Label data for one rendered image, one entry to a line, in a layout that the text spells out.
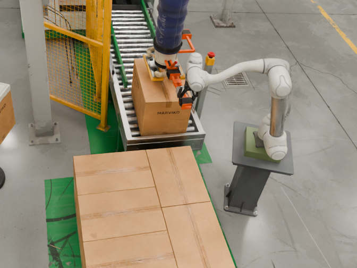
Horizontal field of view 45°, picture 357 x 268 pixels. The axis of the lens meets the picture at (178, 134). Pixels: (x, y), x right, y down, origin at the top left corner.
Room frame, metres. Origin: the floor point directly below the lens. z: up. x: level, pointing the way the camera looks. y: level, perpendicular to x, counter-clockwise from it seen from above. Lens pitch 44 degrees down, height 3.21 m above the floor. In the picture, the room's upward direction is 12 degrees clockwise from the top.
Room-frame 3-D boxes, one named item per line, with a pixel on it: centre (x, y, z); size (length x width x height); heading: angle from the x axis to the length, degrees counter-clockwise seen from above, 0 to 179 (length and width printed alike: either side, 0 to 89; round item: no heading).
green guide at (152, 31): (4.18, 0.43, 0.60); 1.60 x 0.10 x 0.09; 23
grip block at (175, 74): (2.77, 0.13, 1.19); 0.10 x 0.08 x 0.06; 114
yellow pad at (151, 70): (2.96, 0.32, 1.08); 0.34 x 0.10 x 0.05; 24
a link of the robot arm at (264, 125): (2.61, -0.70, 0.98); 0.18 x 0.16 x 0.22; 11
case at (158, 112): (2.99, 0.23, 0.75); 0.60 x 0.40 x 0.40; 21
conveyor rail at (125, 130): (3.62, 0.84, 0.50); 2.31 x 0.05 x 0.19; 23
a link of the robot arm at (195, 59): (2.44, -0.01, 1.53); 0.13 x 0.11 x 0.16; 11
